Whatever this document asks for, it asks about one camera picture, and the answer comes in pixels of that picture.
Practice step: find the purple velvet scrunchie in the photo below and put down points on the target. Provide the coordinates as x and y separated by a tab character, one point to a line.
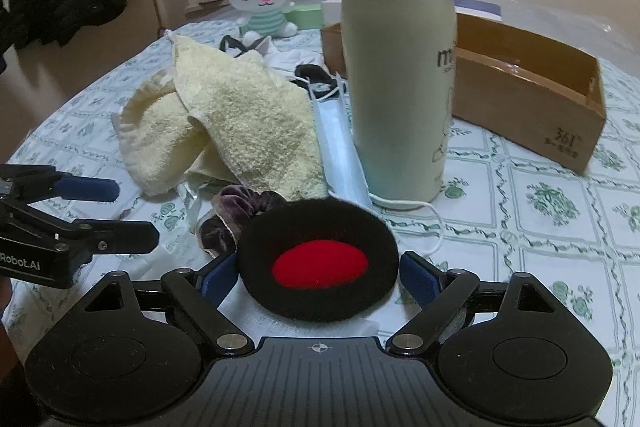
220	237

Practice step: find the green printed tablecloth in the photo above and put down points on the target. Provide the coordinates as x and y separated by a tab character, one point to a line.
540	257

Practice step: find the black smart band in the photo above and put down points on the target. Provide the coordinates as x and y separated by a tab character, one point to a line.
312	72

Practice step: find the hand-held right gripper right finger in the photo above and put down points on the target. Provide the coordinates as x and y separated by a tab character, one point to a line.
420	279

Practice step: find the cream insulated bottle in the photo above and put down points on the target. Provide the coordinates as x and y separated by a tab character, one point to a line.
400	82

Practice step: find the green box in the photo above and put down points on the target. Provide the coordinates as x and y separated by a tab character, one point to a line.
307	17

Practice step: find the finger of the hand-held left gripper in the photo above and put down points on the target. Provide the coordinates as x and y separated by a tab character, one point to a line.
125	237
90	189

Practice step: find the black fuzzy red-spotted round pad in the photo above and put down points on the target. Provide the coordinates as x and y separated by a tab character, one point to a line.
320	264

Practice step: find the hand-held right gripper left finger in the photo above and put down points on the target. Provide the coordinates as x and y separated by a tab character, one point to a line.
220	279

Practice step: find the cardboard box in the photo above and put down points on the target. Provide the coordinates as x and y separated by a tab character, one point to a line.
525	107

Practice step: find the yellow towel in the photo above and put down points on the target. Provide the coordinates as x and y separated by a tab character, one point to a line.
235	117

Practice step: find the blue face mask box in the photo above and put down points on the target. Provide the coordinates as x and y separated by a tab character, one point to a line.
340	147

